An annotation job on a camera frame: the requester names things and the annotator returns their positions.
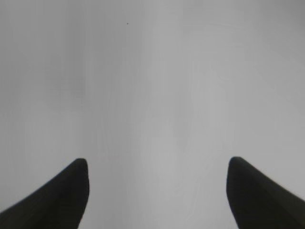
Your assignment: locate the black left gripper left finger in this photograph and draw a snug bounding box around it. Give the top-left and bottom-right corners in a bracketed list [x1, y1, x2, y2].
[0, 158, 90, 229]

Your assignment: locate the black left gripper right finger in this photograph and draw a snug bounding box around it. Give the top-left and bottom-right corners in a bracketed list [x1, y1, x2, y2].
[226, 156, 305, 229]

